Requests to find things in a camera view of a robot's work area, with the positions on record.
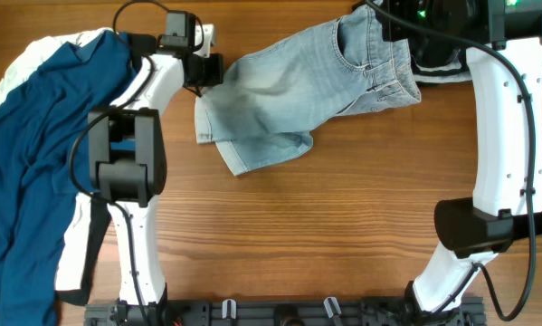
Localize dark blue t-shirt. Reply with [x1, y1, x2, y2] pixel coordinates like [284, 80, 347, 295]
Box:
[0, 30, 136, 325]

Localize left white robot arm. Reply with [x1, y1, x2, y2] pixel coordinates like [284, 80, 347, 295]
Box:
[84, 10, 223, 325]

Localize light blue denim shorts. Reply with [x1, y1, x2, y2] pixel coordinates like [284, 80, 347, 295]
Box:
[195, 5, 421, 176]

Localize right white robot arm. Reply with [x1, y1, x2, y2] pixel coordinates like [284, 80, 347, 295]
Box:
[375, 0, 542, 325]

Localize black garment under pile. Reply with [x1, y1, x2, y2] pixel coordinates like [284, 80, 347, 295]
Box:
[48, 29, 138, 306]

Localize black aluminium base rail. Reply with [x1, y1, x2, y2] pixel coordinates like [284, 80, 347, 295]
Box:
[83, 297, 487, 326]

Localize folded black clothes stack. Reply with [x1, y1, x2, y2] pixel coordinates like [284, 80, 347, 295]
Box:
[351, 0, 475, 87]

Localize white garment under pile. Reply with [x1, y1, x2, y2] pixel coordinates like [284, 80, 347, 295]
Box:
[0, 27, 108, 292]

